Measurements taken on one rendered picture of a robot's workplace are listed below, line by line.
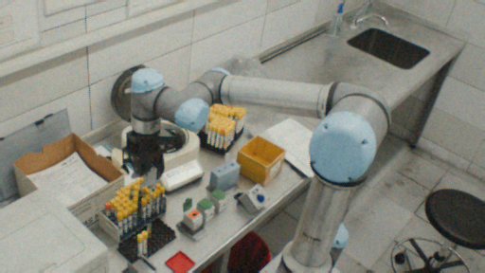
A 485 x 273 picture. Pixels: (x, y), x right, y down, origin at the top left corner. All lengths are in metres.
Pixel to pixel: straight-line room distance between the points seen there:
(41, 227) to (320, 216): 0.65
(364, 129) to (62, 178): 1.08
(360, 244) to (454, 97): 1.27
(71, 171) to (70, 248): 0.58
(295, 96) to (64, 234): 0.62
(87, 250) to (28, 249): 0.13
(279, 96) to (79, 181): 0.83
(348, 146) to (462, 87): 2.73
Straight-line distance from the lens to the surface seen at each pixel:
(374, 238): 3.01
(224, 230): 1.61
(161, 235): 1.55
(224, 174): 1.66
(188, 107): 1.08
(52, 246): 1.18
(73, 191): 1.63
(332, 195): 0.98
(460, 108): 3.63
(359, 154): 0.88
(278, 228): 2.85
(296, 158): 1.91
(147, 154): 1.24
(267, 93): 1.10
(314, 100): 1.05
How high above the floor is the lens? 2.08
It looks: 37 degrees down
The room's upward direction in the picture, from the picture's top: 6 degrees clockwise
